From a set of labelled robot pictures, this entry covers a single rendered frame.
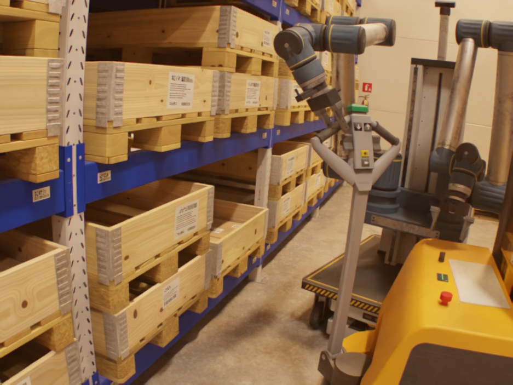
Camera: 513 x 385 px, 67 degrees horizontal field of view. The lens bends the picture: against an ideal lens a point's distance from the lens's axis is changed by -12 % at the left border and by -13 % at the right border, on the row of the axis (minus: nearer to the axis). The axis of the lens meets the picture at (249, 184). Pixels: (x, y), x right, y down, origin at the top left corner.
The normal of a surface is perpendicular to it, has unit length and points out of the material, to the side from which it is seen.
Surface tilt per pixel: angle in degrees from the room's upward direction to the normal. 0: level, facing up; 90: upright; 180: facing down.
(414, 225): 90
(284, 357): 0
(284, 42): 106
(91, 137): 90
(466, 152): 66
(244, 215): 90
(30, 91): 90
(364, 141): 74
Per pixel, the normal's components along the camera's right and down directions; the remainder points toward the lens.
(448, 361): -0.37, 0.18
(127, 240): 0.92, 0.15
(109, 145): 0.40, 0.24
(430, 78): -0.61, 0.14
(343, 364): 0.07, -0.97
